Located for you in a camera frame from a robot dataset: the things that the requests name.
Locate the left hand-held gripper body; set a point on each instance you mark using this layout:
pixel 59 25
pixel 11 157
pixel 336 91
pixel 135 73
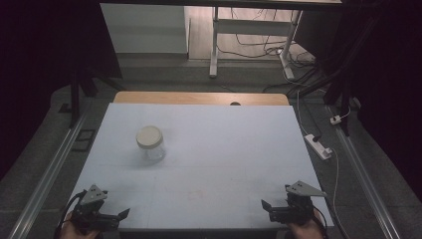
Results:
pixel 89 212

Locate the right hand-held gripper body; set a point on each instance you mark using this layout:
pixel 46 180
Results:
pixel 293 214

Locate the clear glass jar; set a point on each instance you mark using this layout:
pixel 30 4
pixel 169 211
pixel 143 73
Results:
pixel 153 153

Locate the cream round jar lid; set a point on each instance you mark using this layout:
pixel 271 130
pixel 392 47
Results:
pixel 149 136

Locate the person's right hand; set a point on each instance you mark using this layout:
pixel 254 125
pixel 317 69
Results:
pixel 307 231

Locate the person's left hand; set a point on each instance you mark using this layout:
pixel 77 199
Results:
pixel 74 233

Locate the white power strip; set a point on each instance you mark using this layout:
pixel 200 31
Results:
pixel 317 147

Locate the white board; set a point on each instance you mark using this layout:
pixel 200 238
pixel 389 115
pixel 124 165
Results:
pixel 215 149

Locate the black plug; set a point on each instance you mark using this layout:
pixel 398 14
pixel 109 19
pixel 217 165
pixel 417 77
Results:
pixel 317 137

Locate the small white adapter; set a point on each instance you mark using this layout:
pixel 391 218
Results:
pixel 335 119

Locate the black metal stand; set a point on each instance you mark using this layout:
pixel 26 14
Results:
pixel 345 99
pixel 75 99

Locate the wooden table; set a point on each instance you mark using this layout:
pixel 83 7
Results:
pixel 199 98

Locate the dark curtain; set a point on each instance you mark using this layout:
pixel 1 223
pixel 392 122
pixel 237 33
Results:
pixel 394 83
pixel 40 66

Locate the metal floor rail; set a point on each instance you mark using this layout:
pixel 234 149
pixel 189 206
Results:
pixel 46 179
pixel 365 179

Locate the black rectangular floor frame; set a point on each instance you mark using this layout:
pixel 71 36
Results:
pixel 77 141

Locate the white desk frame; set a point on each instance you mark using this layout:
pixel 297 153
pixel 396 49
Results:
pixel 252 27

